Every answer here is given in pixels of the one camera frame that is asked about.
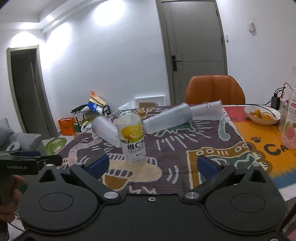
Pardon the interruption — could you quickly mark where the lemon vitamin water bottle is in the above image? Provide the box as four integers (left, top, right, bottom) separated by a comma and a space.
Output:
115, 111, 147, 164

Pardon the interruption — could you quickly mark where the frosted cup near chair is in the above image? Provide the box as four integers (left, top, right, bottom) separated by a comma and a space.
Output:
190, 100, 223, 121

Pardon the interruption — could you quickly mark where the frosted cup near bottle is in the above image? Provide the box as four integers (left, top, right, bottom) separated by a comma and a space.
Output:
142, 102, 193, 134

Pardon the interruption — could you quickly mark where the person's left hand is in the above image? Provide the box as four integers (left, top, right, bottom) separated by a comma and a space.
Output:
1, 175, 25, 222

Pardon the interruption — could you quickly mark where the grey sofa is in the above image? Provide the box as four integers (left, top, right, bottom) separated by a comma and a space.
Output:
1, 118, 46, 155

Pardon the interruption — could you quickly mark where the green floor mat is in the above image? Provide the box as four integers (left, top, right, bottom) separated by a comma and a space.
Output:
44, 137, 67, 155

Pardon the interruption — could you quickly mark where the dark woven patterned blanket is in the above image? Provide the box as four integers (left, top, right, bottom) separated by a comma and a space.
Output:
59, 116, 268, 194

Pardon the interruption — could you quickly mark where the orange paper bag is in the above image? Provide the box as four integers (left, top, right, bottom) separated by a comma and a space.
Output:
58, 118, 75, 136

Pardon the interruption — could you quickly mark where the black cart with bags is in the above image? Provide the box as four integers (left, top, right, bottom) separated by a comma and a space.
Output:
71, 91, 111, 121

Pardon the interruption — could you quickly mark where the orange cat table mat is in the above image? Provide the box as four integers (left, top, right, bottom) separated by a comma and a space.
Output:
224, 105, 296, 189

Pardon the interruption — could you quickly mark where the dark open doorway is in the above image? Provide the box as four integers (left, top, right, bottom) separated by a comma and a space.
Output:
6, 46, 58, 140

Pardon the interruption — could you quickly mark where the white fruit bowl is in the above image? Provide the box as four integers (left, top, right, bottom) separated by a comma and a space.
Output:
244, 105, 281, 126

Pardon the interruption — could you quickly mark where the pink guava juice bottle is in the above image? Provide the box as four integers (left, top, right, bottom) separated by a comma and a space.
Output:
281, 88, 296, 149

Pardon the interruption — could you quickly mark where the orange upholstered chair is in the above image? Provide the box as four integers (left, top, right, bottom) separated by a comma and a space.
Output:
185, 75, 246, 105

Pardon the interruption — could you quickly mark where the white foam packaging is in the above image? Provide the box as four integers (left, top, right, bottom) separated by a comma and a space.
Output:
134, 95, 165, 108

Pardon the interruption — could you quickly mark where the black power adapter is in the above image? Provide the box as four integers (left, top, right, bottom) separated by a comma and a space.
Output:
271, 93, 280, 110

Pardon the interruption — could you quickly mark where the ribbed clear glass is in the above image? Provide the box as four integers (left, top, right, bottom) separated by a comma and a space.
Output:
279, 105, 288, 132

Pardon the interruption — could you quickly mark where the grey door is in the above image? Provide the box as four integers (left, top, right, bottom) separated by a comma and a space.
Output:
156, 1, 228, 104

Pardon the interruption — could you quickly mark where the black power cable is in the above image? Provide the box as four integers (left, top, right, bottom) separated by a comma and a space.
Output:
249, 82, 296, 108

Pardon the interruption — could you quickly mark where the black door handle lock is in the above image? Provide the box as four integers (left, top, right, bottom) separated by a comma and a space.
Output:
171, 55, 183, 72

